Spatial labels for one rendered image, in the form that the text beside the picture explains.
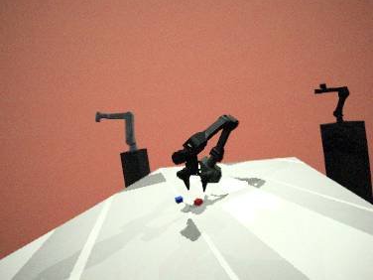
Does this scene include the blue block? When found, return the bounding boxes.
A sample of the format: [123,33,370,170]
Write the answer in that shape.
[175,196,184,204]

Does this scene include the red block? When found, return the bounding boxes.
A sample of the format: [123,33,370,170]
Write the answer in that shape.
[193,198,203,206]

